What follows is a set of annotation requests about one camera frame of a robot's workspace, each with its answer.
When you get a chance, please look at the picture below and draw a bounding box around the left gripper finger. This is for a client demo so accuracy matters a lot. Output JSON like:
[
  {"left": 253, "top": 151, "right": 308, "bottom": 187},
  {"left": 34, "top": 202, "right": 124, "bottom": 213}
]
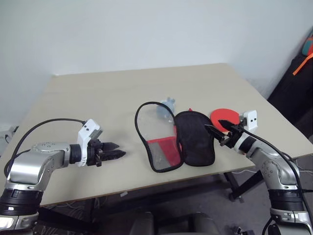
[
  {"left": 101, "top": 141, "right": 121, "bottom": 151},
  {"left": 101, "top": 149, "right": 127, "bottom": 162}
]

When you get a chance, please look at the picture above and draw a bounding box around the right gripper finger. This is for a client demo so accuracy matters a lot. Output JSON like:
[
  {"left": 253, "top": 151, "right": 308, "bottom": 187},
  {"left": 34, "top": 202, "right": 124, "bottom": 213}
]
[
  {"left": 204, "top": 124, "right": 226, "bottom": 145},
  {"left": 218, "top": 119, "right": 237, "bottom": 131}
]

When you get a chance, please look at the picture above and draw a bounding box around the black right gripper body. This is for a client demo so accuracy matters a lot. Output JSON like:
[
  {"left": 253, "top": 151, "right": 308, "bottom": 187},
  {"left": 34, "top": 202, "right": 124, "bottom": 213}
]
[{"left": 219, "top": 123, "right": 246, "bottom": 149}]

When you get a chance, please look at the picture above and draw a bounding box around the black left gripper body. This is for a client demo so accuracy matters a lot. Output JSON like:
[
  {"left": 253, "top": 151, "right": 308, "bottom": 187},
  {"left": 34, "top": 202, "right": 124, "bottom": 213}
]
[{"left": 87, "top": 139, "right": 105, "bottom": 168}]

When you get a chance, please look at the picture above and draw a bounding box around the red table tennis paddle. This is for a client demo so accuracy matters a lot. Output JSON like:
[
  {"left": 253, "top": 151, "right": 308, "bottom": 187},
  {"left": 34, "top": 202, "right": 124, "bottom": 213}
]
[{"left": 210, "top": 108, "right": 242, "bottom": 137}]

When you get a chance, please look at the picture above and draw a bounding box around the black and red paddle case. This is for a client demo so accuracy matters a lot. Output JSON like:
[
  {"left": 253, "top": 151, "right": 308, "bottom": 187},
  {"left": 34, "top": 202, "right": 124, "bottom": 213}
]
[{"left": 134, "top": 100, "right": 217, "bottom": 173}]

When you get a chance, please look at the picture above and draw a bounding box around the grey-blue plush toy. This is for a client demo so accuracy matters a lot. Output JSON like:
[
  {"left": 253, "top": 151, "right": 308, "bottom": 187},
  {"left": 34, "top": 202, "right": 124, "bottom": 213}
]
[{"left": 156, "top": 97, "right": 178, "bottom": 124}]

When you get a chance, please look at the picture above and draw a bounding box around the black bag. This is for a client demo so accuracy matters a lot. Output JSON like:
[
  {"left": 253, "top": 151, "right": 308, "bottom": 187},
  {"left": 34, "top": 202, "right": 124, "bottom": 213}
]
[{"left": 267, "top": 52, "right": 313, "bottom": 138}]

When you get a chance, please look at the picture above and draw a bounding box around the white power strip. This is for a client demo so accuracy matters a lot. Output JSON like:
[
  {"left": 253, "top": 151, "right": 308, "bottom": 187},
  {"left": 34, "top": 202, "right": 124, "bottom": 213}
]
[{"left": 0, "top": 125, "right": 20, "bottom": 145}]

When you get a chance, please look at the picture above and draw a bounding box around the colourful striped object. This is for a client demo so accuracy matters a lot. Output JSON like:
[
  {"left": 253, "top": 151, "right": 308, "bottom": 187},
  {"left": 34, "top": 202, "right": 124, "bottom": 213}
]
[{"left": 302, "top": 31, "right": 313, "bottom": 56}]

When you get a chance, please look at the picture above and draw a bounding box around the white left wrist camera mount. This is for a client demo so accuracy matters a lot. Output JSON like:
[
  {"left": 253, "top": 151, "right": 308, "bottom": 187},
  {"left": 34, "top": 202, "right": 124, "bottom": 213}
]
[{"left": 76, "top": 118, "right": 104, "bottom": 168}]

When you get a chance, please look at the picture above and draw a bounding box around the white cable under table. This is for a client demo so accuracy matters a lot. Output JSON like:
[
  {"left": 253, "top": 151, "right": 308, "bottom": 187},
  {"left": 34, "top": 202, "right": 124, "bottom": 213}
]
[{"left": 230, "top": 168, "right": 258, "bottom": 175}]

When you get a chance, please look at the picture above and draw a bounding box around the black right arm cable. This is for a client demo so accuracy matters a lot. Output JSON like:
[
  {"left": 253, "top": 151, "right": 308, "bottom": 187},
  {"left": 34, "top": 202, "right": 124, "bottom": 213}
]
[{"left": 242, "top": 129, "right": 310, "bottom": 216}]

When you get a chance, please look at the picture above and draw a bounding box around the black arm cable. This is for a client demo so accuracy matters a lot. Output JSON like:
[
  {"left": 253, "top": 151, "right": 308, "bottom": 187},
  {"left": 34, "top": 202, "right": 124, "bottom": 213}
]
[
  {"left": 242, "top": 129, "right": 310, "bottom": 216},
  {"left": 4, "top": 118, "right": 86, "bottom": 178}
]

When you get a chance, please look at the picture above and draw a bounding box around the black table frame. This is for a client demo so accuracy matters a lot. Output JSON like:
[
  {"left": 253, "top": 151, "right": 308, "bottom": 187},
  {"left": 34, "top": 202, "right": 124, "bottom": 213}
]
[{"left": 39, "top": 168, "right": 268, "bottom": 235}]

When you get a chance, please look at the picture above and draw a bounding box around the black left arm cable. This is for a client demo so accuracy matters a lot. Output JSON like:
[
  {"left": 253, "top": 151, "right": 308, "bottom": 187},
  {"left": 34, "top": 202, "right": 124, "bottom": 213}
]
[{"left": 4, "top": 118, "right": 86, "bottom": 178}]

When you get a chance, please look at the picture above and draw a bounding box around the white floor cable tangle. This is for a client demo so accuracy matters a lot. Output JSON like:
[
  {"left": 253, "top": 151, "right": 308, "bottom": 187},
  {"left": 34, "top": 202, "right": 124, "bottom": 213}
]
[{"left": 46, "top": 199, "right": 85, "bottom": 211}]

